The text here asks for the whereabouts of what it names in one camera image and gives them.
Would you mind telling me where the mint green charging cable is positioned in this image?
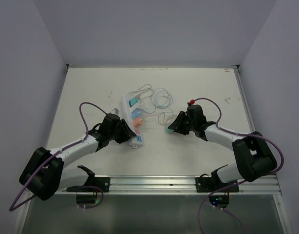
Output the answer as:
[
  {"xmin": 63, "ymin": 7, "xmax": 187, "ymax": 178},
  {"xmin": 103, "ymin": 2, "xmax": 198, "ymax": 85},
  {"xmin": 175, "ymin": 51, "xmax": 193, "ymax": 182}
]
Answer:
[{"xmin": 150, "ymin": 87, "xmax": 178, "ymax": 127}]

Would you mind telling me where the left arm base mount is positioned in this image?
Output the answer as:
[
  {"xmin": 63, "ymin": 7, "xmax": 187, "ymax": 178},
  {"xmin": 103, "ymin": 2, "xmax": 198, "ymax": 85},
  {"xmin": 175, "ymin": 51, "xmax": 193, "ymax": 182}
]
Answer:
[{"xmin": 65, "ymin": 165, "xmax": 110, "ymax": 210}]

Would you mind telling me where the right side aluminium rail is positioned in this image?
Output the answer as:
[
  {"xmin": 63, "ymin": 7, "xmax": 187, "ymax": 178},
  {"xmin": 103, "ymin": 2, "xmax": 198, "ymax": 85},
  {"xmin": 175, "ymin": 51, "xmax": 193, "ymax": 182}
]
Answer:
[{"xmin": 232, "ymin": 65, "xmax": 256, "ymax": 131}]

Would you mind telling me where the teal dual usb charger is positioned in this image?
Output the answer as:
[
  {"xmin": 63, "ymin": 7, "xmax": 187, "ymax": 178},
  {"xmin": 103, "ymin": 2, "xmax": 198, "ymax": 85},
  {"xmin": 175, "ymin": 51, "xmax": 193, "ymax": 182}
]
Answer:
[{"xmin": 129, "ymin": 97, "xmax": 139, "ymax": 108}]

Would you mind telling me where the white power strip cord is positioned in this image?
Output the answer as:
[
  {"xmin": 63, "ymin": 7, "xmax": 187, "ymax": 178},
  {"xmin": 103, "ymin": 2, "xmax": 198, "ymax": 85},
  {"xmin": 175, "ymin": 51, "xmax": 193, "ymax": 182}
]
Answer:
[{"xmin": 128, "ymin": 84, "xmax": 155, "ymax": 99}]

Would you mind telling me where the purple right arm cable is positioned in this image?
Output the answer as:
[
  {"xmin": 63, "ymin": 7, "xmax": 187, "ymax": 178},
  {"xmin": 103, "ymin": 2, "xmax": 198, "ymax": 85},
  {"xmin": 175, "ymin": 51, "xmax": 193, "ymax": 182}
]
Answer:
[{"xmin": 188, "ymin": 97, "xmax": 285, "ymax": 234}]

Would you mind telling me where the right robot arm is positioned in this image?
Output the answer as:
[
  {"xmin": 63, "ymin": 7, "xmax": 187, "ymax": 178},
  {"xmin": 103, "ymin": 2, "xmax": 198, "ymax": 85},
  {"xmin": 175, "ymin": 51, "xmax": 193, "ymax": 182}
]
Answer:
[{"xmin": 168, "ymin": 105, "xmax": 277, "ymax": 192}]

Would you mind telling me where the light blue charger plug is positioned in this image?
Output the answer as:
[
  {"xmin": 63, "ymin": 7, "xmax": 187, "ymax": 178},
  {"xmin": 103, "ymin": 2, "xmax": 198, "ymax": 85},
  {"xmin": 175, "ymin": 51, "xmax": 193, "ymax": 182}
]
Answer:
[{"xmin": 131, "ymin": 109, "xmax": 142, "ymax": 120}]

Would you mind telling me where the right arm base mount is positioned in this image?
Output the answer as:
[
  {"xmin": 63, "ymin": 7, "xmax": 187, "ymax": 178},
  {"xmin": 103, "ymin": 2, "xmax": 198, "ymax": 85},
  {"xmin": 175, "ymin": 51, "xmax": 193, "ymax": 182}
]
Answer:
[{"xmin": 195, "ymin": 173, "xmax": 240, "ymax": 209}]

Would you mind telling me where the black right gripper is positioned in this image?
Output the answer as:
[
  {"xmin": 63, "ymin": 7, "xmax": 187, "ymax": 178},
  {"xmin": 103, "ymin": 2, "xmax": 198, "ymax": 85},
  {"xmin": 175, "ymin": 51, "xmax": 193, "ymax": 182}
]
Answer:
[{"xmin": 168, "ymin": 111, "xmax": 196, "ymax": 135}]

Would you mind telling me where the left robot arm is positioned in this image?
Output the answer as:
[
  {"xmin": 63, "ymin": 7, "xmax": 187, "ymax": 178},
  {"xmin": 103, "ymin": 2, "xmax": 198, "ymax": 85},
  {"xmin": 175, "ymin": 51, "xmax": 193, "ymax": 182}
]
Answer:
[{"xmin": 19, "ymin": 114, "xmax": 137, "ymax": 200}]

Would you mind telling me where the orange charger plug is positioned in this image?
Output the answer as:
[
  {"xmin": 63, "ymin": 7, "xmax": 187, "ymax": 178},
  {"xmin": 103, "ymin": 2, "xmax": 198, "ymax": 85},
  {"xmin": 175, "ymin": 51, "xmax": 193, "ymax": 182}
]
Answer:
[{"xmin": 132, "ymin": 117, "xmax": 143, "ymax": 128}]

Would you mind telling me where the aluminium table rail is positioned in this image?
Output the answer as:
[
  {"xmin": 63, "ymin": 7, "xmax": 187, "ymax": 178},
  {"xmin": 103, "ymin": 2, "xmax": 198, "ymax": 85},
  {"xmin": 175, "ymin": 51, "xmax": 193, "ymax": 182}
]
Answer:
[{"xmin": 54, "ymin": 174, "xmax": 281, "ymax": 195}]

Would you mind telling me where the white power strip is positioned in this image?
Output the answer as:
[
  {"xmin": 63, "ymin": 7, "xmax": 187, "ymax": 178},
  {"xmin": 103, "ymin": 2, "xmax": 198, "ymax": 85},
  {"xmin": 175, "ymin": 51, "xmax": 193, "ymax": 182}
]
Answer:
[{"xmin": 121, "ymin": 94, "xmax": 144, "ymax": 149}]

